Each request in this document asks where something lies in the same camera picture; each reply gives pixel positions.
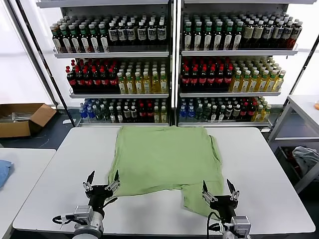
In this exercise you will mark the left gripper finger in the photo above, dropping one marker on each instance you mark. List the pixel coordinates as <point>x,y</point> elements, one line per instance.
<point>87,185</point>
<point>113,185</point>

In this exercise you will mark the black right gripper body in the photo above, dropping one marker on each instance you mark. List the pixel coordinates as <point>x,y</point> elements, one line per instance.
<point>224,206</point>

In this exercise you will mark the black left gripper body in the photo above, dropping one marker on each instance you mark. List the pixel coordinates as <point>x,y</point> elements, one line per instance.
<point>99,196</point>

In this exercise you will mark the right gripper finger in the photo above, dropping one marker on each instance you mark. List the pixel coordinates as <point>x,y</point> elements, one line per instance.
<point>234,194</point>
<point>207,195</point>

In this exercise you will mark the green polo shirt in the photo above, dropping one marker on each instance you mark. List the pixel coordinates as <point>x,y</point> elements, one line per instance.
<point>162,159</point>

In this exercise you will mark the large white work table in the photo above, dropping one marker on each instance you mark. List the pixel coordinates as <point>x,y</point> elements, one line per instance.
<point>269,174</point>

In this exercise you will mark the dark storage bin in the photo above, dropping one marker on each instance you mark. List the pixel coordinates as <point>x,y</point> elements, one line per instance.
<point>284,161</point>

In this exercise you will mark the small white side table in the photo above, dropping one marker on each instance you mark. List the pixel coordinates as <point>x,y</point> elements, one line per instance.
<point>30,169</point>

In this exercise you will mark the white paper scrap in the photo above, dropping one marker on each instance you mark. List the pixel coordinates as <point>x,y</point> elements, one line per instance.
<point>66,121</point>

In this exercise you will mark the dark drink bottle white cap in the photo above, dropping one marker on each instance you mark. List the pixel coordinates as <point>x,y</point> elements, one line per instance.
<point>236,112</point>
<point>229,112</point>
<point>221,114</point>
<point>112,115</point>
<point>119,115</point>
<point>134,113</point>
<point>126,113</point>
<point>214,114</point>

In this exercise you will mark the green tinted water bottle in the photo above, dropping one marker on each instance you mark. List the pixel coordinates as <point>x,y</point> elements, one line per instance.
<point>97,114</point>
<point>104,115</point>
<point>199,113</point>
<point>207,113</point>

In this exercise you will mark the blue drink bottle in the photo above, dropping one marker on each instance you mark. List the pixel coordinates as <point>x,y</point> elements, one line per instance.
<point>90,114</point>
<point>82,112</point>
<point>190,113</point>
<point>182,113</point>

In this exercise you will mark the cola bottle red cap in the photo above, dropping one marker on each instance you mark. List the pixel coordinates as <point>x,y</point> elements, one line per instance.
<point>251,112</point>
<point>71,81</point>
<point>186,79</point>
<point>211,79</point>
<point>228,79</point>
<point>243,112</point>
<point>105,81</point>
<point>88,81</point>
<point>194,79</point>
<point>150,113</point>
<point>203,79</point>
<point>113,81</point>
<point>219,79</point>
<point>96,81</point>
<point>79,81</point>
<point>142,113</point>

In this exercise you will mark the grey crumpled garment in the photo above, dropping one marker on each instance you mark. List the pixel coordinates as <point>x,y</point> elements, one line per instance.
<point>304,159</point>

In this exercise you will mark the yellow drink bottle white cap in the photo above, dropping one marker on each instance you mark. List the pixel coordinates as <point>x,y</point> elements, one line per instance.
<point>129,84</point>
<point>156,115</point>
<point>146,84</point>
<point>163,115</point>
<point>121,84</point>
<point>259,114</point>
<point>155,84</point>
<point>138,84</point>
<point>163,84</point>
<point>266,113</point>

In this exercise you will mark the blue folded cloth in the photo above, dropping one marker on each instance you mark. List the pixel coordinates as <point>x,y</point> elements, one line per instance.
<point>3,171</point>

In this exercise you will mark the open cardboard box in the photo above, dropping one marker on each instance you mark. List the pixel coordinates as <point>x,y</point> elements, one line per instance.
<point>15,129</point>

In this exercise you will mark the metal parts bundle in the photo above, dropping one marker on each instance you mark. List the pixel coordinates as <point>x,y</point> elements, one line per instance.
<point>20,116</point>

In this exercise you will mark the yellow drink bottle green label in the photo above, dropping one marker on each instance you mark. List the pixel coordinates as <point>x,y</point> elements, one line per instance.
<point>279,82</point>
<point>271,83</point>
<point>253,83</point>
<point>245,83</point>
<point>236,83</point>
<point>262,83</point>

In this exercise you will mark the small orange object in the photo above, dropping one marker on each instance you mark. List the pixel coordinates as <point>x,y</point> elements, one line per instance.
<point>317,105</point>

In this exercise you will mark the grey shelf unit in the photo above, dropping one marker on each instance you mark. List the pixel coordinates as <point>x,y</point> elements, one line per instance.
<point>112,54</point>
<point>236,52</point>

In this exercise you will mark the dark bottle green cap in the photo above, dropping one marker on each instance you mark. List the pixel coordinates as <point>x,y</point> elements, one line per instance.
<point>95,41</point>
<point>198,37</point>
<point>227,37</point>
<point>66,41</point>
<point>188,37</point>
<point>207,37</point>
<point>57,41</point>
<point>237,37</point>
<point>217,37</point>
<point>85,41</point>
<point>75,41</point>
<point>104,41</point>

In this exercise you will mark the dark bottle white label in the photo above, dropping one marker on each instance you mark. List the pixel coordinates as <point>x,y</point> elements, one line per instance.
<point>286,33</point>
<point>122,33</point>
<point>152,33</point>
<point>268,33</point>
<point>161,33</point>
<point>277,33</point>
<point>142,33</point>
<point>112,33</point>
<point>130,33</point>

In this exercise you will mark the dark bottle beige label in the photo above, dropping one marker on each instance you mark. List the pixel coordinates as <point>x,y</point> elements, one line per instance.
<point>248,33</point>
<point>258,33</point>

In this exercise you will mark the reddish drink bottle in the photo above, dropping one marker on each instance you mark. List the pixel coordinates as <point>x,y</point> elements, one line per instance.
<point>295,33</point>

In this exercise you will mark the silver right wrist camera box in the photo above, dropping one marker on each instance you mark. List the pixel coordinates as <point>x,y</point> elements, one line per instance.
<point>240,222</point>

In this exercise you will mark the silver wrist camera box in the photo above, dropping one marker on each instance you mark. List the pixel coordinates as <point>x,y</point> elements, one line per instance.
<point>240,222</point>
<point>83,214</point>

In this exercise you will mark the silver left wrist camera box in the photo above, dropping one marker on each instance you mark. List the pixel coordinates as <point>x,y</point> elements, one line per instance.
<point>83,214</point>

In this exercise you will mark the black slanted frame post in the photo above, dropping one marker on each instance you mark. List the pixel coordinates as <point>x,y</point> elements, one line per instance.
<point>309,62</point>
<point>61,95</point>

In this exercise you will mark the grey metal frame table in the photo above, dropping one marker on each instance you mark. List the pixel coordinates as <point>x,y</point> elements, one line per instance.
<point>299,102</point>

